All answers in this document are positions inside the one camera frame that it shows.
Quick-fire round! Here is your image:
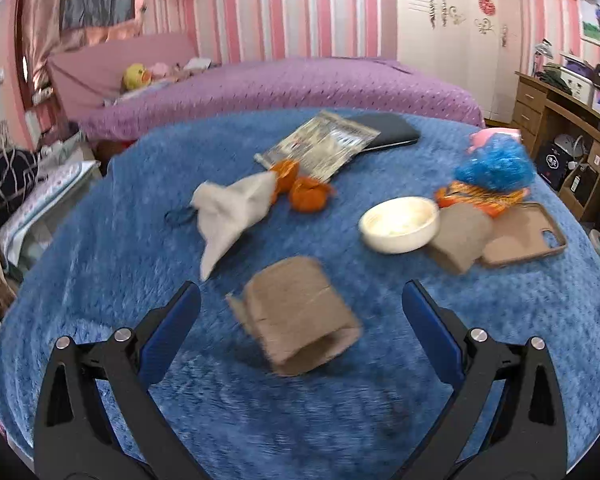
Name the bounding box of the cream plastic lid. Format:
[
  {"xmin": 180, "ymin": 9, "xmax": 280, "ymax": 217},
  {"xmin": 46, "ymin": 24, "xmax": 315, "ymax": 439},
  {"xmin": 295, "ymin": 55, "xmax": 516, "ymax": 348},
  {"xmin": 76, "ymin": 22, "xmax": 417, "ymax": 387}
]
[{"xmin": 358, "ymin": 196, "xmax": 440, "ymax": 255}]

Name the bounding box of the beige cloth pouch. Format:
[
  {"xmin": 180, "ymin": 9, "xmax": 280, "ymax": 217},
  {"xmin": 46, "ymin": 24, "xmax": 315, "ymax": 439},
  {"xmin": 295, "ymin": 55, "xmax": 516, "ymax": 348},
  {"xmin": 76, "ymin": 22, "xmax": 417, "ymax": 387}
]
[{"xmin": 190, "ymin": 171, "xmax": 277, "ymax": 282}]

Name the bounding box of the orange snack wrapper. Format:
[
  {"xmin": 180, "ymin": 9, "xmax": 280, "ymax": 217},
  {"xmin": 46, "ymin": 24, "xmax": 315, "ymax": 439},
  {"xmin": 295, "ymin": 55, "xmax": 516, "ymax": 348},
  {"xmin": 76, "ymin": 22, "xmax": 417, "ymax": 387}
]
[{"xmin": 434, "ymin": 181, "xmax": 529, "ymax": 218}]

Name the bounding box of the blue plastic bag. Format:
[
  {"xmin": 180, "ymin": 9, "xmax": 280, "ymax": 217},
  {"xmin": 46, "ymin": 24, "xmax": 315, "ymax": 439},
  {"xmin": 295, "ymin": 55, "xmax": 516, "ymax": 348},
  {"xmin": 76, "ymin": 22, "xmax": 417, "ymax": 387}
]
[{"xmin": 454, "ymin": 136, "xmax": 536, "ymax": 193}]

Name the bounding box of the blue knitted blanket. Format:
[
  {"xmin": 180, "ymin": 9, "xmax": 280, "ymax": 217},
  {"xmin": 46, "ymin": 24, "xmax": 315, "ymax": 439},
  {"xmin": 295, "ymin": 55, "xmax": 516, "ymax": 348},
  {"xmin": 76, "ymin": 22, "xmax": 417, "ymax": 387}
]
[{"xmin": 0, "ymin": 110, "xmax": 600, "ymax": 479}]

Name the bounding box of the dotted ironing board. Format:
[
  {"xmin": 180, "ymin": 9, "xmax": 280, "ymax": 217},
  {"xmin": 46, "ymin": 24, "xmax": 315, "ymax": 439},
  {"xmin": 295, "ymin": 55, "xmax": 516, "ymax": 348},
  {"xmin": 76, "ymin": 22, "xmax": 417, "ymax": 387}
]
[{"xmin": 0, "ymin": 160, "xmax": 102, "ymax": 272}]

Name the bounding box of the orange peel piece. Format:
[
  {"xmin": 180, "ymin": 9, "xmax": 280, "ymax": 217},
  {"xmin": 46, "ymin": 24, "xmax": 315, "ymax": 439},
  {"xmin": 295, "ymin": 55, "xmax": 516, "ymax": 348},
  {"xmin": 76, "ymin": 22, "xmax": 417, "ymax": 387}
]
[
  {"xmin": 270, "ymin": 158, "xmax": 300, "ymax": 195},
  {"xmin": 288, "ymin": 177, "xmax": 334, "ymax": 214}
]

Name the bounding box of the pink metal-lined mug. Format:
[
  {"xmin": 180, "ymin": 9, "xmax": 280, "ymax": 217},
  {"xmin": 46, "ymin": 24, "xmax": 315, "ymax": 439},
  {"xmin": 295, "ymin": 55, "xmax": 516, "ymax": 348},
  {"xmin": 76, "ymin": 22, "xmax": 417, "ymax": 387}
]
[{"xmin": 467, "ymin": 127, "xmax": 521, "ymax": 154}]

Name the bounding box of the black smartphone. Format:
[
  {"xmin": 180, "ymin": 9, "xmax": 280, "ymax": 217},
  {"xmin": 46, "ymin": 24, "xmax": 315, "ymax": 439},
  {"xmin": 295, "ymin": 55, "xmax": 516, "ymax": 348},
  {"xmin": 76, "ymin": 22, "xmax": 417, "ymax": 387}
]
[{"xmin": 349, "ymin": 113, "xmax": 420, "ymax": 153}]

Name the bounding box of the black patterned bag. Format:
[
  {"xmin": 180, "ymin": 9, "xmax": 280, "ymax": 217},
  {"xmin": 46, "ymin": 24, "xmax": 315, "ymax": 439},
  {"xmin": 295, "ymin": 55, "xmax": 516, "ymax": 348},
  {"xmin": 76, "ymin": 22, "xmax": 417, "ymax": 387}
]
[{"xmin": 0, "ymin": 148, "xmax": 38, "ymax": 229}]

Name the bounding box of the grey printed snack packet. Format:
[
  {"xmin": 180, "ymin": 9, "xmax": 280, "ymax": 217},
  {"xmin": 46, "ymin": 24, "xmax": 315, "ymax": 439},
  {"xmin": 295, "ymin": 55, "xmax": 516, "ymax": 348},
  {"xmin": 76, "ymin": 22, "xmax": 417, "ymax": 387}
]
[{"xmin": 254, "ymin": 110, "xmax": 380, "ymax": 183}]

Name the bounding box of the purple dotted bed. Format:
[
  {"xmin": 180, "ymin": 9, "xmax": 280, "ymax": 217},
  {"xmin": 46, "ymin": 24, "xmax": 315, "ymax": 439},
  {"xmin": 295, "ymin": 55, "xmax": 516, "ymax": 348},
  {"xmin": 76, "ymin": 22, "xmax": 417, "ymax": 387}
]
[{"xmin": 46, "ymin": 32, "xmax": 484, "ymax": 141}]

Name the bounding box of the wooden desk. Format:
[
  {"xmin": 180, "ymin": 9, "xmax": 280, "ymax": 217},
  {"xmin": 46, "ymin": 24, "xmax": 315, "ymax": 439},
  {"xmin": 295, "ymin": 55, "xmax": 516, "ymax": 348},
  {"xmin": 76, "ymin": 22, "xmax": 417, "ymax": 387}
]
[{"xmin": 512, "ymin": 73, "xmax": 600, "ymax": 222}]

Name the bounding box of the yellow duck plush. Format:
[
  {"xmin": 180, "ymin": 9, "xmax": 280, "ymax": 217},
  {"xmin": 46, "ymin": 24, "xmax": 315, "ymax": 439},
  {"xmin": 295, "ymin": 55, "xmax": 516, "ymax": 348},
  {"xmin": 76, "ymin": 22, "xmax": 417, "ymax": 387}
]
[{"xmin": 122, "ymin": 63, "xmax": 152, "ymax": 92}]

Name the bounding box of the white storage box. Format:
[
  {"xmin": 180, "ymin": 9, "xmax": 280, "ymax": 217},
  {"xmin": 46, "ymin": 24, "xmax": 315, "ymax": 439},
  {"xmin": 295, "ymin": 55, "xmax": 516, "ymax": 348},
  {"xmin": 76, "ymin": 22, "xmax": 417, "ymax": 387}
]
[{"xmin": 560, "ymin": 67, "xmax": 594, "ymax": 106}]

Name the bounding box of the desk lamp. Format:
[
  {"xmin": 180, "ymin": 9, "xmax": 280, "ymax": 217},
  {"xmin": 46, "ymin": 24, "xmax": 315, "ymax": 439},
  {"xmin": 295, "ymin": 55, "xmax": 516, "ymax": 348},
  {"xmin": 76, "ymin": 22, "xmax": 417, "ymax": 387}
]
[{"xmin": 531, "ymin": 38, "xmax": 554, "ymax": 76}]

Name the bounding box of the white wardrobe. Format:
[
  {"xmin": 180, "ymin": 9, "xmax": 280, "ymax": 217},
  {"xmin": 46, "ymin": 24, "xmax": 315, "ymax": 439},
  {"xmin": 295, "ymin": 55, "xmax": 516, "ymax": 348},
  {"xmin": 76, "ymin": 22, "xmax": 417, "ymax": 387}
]
[{"xmin": 396, "ymin": 0, "xmax": 522, "ymax": 122}]

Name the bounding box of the small framed photo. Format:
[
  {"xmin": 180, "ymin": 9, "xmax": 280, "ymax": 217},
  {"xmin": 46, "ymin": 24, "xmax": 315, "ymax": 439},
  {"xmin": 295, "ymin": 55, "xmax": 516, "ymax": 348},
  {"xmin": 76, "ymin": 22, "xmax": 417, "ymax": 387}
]
[{"xmin": 579, "ymin": 0, "xmax": 600, "ymax": 46}]

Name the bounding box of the pink window curtain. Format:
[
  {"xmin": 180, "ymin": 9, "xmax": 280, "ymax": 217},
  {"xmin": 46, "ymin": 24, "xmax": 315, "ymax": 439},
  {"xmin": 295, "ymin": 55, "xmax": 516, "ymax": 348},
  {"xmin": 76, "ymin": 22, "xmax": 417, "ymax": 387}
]
[{"xmin": 18, "ymin": 0, "xmax": 146, "ymax": 92}]

